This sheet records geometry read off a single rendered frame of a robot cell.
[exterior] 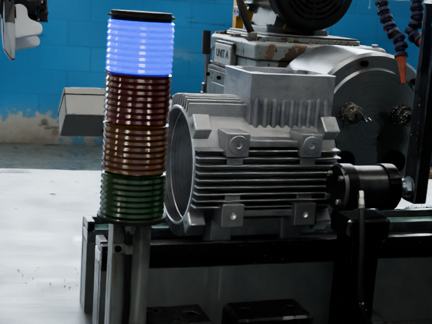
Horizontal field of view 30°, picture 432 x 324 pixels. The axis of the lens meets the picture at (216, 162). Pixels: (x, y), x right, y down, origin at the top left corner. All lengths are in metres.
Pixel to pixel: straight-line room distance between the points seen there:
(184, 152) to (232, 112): 0.14
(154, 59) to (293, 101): 0.39
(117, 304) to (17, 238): 0.70
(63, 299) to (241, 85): 0.40
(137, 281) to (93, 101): 0.54
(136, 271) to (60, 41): 5.83
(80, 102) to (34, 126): 5.39
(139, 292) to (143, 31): 0.24
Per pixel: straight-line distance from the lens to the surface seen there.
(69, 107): 1.24
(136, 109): 0.71
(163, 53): 0.71
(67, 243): 1.44
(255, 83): 1.04
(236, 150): 0.99
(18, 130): 6.65
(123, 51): 0.70
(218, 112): 1.04
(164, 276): 1.04
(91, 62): 6.58
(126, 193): 0.72
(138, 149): 0.71
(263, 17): 1.77
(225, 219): 1.01
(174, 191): 1.14
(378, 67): 1.41
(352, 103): 1.38
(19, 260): 1.35
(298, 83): 1.06
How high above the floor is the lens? 1.23
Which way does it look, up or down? 11 degrees down
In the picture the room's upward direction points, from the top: 4 degrees clockwise
